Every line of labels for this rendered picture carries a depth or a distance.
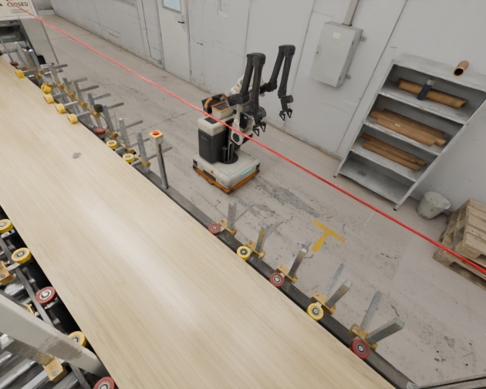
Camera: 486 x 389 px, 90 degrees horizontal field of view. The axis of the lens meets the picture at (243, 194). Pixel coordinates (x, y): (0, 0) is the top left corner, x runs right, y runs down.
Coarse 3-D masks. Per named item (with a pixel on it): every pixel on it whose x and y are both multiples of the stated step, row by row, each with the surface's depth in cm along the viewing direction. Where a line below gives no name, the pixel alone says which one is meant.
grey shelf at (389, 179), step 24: (408, 72) 267; (432, 72) 222; (384, 96) 294; (408, 96) 252; (480, 96) 240; (432, 120) 275; (456, 120) 228; (360, 144) 318; (408, 144) 303; (360, 168) 345; (384, 168) 338; (408, 168) 291; (384, 192) 315; (408, 192) 290
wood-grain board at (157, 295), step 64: (0, 64) 290; (0, 128) 206; (64, 128) 215; (0, 192) 160; (64, 192) 165; (128, 192) 171; (64, 256) 134; (128, 256) 138; (192, 256) 142; (128, 320) 115; (192, 320) 118; (256, 320) 121; (128, 384) 99; (192, 384) 101; (256, 384) 103; (320, 384) 106; (384, 384) 108
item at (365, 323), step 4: (376, 292) 147; (376, 296) 144; (380, 296) 144; (372, 300) 144; (376, 300) 143; (372, 304) 141; (376, 304) 141; (368, 308) 141; (372, 308) 139; (368, 312) 137; (372, 312) 138; (364, 316) 138; (368, 316) 136; (372, 316) 136; (364, 320) 134; (368, 320) 134; (360, 324) 135; (364, 324) 133; (368, 324) 133; (364, 328) 131; (356, 336) 128
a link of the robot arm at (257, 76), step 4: (256, 56) 180; (256, 60) 181; (252, 64) 185; (256, 64) 183; (260, 64) 186; (264, 64) 189; (256, 68) 187; (260, 68) 187; (256, 72) 189; (260, 72) 189; (256, 76) 192; (260, 76) 192; (256, 80) 193; (260, 80) 195; (252, 84) 198; (256, 84) 195; (252, 88) 200; (256, 88) 197; (252, 92) 202; (256, 92) 200; (252, 96) 204; (256, 96) 203; (252, 100) 205; (256, 100) 205; (252, 104) 207; (256, 104) 210; (256, 108) 211
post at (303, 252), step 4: (304, 248) 124; (308, 248) 125; (300, 252) 125; (304, 252) 123; (296, 256) 129; (300, 256) 127; (304, 256) 125; (296, 260) 131; (300, 260) 129; (292, 264) 135; (296, 264) 133; (300, 264) 133; (292, 268) 137; (296, 268) 135; (292, 272) 140; (292, 276) 142; (284, 284) 153; (288, 284) 150
